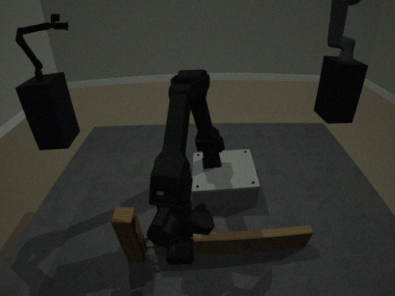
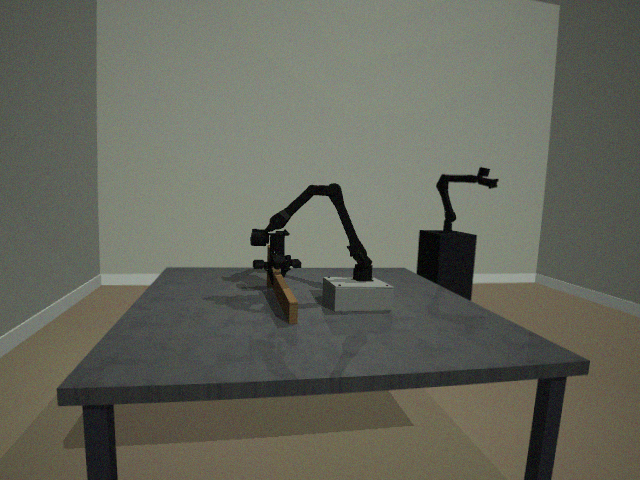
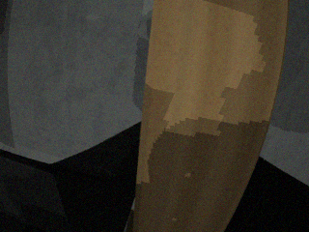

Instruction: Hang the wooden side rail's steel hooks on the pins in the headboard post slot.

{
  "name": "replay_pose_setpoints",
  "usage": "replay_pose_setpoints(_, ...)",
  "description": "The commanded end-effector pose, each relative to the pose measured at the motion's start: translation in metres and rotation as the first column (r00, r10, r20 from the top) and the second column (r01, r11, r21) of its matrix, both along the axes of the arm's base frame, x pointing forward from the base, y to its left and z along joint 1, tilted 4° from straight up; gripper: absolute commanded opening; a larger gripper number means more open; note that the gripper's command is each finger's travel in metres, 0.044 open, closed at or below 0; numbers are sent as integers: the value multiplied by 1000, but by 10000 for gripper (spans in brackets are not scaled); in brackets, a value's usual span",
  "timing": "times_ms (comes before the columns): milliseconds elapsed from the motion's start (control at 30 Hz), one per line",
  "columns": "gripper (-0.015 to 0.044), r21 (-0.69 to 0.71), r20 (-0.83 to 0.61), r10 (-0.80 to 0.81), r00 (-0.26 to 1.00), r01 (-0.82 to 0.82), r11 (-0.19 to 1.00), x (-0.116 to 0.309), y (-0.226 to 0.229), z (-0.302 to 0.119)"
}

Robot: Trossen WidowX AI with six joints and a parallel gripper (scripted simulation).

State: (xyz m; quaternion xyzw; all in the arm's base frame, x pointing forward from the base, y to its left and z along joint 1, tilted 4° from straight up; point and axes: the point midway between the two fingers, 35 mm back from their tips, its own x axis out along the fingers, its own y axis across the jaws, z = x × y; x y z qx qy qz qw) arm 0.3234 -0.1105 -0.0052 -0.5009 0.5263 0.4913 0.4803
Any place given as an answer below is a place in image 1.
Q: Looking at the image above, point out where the wooden side rail with metal hooks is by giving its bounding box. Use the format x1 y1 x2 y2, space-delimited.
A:
146 226 313 256

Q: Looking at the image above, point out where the brown wooden post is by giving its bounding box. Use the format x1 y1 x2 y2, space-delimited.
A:
111 207 147 263

